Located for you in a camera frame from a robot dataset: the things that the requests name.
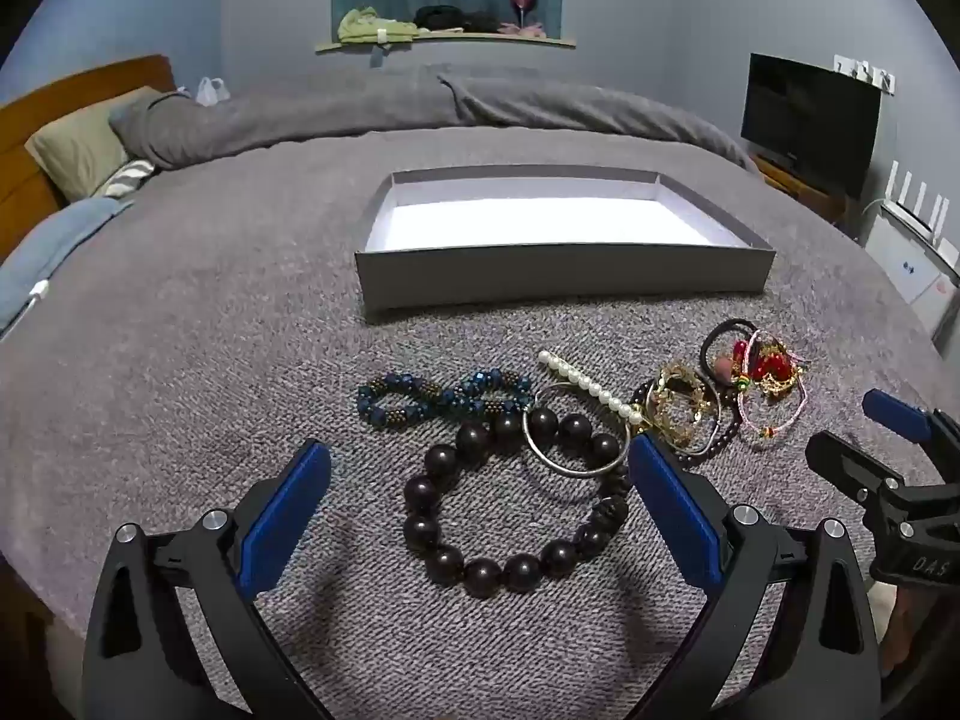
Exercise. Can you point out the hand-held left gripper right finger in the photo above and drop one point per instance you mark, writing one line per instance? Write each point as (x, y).
(671, 517)

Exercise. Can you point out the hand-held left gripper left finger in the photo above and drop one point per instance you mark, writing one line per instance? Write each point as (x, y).
(289, 517)

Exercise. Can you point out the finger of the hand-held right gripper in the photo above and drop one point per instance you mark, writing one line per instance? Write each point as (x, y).
(896, 411)
(847, 465)

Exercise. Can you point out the white pearl strand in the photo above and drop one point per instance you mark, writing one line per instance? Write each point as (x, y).
(592, 388)

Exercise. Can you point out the silver bangle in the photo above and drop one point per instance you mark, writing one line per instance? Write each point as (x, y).
(527, 431)

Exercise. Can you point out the grey cardboard tray box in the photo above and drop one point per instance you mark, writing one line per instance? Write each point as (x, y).
(562, 277)

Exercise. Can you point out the white cabinet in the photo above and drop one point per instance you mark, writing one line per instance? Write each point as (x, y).
(907, 270)

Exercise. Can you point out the white router with antennas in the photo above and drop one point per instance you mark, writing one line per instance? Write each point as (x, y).
(926, 221)

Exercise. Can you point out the grey bed blanket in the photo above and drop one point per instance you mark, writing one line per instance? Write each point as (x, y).
(225, 315)

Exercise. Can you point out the wooden stand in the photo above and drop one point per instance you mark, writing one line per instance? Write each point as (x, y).
(795, 184)

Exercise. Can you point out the black flat screen monitor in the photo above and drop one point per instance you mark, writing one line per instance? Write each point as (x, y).
(810, 120)

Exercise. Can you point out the white charger plug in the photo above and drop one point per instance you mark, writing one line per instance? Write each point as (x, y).
(39, 289)

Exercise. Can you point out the light blue blanket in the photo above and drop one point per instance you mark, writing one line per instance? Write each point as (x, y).
(45, 247)

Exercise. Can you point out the striped pillow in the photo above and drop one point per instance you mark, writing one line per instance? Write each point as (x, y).
(127, 176)

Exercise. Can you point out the grey duvet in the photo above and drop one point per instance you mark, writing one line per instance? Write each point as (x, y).
(375, 105)

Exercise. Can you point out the olive pillow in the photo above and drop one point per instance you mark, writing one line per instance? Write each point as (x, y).
(75, 150)

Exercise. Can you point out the white plastic bag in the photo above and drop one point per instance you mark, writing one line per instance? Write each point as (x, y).
(211, 92)

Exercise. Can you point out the wooden headboard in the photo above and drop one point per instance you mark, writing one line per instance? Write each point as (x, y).
(75, 90)

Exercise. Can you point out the green cloth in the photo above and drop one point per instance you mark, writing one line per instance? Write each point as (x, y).
(371, 26)

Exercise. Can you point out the wooden window sill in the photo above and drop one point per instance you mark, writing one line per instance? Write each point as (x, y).
(450, 43)

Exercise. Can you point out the pink cloth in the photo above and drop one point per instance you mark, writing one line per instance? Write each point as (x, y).
(521, 30)

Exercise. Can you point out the black cloth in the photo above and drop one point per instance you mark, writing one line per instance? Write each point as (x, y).
(450, 16)

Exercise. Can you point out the white wall hook rack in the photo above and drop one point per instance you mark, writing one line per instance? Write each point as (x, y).
(866, 75)

